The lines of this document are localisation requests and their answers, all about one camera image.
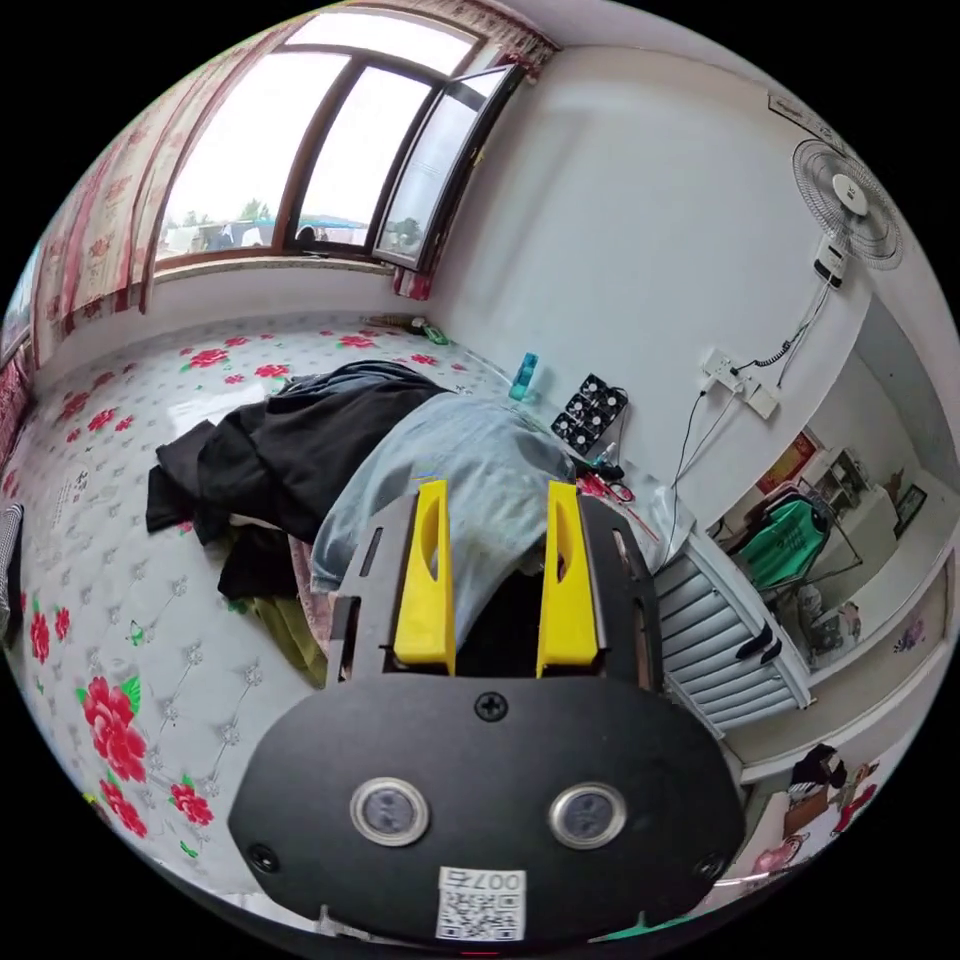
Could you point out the black fan block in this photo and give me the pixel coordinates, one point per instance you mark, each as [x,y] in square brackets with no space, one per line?
[589,414]

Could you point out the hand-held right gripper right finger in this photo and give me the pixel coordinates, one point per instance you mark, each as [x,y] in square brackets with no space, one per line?
[565,600]

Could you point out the window with brown frame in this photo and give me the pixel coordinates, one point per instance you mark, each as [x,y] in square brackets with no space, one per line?
[322,150]

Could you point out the teal plastic bottle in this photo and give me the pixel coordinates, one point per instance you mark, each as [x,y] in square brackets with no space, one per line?
[526,377]

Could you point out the pile of clothes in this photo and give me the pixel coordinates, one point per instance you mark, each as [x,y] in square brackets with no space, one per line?
[292,450]

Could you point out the light blue jeans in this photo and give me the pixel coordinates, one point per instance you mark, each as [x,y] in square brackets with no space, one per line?
[480,487]

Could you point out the bed with red flower sheet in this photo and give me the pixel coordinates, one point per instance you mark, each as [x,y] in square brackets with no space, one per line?
[150,615]

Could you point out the white wall fan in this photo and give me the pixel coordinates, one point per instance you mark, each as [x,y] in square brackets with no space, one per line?
[851,202]

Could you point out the white radiator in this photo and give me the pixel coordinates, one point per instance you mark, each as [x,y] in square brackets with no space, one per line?
[712,637]

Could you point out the red flowered curtain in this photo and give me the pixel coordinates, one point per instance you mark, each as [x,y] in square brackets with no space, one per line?
[97,217]

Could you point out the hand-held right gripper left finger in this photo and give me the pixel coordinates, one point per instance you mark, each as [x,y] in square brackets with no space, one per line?
[427,600]

